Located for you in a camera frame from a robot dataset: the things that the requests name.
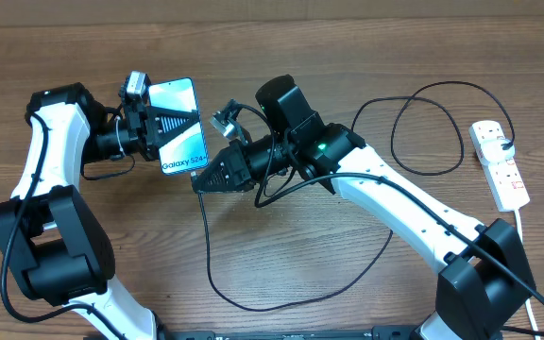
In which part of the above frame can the blue Galaxy smartphone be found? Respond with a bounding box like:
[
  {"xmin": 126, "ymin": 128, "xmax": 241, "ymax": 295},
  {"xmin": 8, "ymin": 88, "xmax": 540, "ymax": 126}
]
[{"xmin": 148, "ymin": 77, "xmax": 209, "ymax": 176}]

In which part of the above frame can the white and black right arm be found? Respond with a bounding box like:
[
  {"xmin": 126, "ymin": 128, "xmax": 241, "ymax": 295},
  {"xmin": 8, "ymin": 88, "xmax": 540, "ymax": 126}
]
[{"xmin": 192, "ymin": 75, "xmax": 537, "ymax": 339}]

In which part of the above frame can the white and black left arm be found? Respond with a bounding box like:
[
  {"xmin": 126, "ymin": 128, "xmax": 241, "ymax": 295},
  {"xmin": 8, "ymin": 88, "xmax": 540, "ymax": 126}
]
[{"xmin": 0, "ymin": 72, "xmax": 208, "ymax": 339}]

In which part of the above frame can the white charger plug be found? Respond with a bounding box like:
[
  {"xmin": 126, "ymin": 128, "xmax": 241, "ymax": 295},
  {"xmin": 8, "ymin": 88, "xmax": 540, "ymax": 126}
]
[{"xmin": 479, "ymin": 139, "xmax": 516, "ymax": 166}]

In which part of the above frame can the white power strip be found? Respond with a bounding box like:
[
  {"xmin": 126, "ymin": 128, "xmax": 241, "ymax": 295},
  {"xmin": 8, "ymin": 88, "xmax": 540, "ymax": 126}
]
[{"xmin": 468, "ymin": 120, "xmax": 530, "ymax": 212}]

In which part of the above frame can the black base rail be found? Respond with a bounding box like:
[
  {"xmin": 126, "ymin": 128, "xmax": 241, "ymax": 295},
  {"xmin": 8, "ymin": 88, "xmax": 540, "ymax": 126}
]
[{"xmin": 156, "ymin": 325, "xmax": 422, "ymax": 340}]

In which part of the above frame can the white power strip cord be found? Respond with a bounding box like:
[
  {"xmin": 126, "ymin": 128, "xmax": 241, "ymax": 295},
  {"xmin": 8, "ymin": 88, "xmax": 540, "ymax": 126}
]
[{"xmin": 514, "ymin": 209, "xmax": 542, "ymax": 340}]

